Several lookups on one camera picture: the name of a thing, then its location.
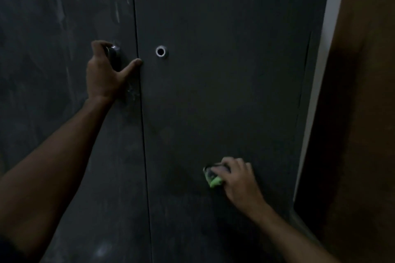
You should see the person's left hand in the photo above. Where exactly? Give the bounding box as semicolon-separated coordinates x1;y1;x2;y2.
86;40;143;103

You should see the person's right hand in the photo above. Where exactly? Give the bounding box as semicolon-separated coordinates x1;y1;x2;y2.
216;157;269;220

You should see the metal door handle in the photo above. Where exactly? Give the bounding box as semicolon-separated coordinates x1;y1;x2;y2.
104;45;121;72

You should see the green scrub sponge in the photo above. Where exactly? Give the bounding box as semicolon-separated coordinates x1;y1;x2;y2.
203;164;231;188

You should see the dark grey cabinet door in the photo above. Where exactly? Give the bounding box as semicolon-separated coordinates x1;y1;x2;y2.
132;0;334;263
0;0;153;263

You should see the person's left forearm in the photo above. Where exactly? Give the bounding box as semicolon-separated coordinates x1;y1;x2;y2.
0;96;115;260

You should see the person's right forearm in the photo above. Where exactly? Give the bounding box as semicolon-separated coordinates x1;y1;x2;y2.
251;203;340;263

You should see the brown wooden door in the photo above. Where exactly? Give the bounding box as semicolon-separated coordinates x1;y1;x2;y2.
293;0;395;263

